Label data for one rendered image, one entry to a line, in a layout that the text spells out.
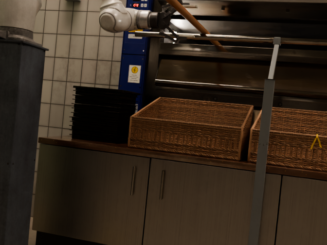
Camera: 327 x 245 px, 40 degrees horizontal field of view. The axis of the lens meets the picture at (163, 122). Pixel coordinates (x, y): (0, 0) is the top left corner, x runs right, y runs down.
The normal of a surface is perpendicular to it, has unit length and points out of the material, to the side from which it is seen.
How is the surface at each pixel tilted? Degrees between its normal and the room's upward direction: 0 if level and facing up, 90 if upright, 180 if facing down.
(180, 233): 90
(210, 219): 90
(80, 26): 90
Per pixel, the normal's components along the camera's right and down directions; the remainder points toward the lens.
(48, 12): -0.29, 0.00
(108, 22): -0.27, 0.39
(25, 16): 0.74, 0.12
